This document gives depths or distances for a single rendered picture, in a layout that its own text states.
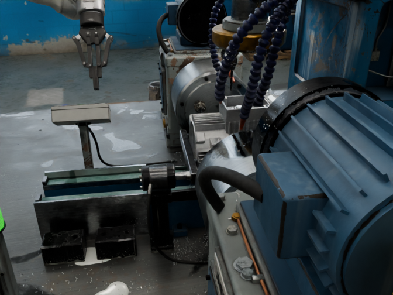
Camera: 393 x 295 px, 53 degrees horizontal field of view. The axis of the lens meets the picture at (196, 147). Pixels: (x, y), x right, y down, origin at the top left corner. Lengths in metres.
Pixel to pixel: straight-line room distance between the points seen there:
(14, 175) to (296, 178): 1.24
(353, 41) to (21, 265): 0.94
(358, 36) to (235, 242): 0.55
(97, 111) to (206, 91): 0.34
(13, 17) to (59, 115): 5.46
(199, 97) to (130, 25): 5.41
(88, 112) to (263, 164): 0.89
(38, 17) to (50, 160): 5.16
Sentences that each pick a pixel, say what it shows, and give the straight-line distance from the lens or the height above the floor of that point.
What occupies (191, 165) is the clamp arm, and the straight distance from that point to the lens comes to 0.98.
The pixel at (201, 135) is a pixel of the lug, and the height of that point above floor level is 1.09.
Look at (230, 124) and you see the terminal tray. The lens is 1.02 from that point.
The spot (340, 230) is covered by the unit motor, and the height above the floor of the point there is 1.30.
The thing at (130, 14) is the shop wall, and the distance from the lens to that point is 6.60.
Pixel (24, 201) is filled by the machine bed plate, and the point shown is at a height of 0.80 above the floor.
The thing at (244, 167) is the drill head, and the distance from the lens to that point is 0.74.
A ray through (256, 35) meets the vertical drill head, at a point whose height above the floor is 1.33.
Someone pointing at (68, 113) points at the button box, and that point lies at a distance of 1.26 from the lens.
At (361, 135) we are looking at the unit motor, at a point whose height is 1.35.
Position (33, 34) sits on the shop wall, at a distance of 6.69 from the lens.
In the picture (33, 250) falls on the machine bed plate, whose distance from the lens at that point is 1.16.
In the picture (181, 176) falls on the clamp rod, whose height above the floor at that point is 1.02.
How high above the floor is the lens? 1.52
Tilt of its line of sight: 27 degrees down
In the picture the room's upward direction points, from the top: straight up
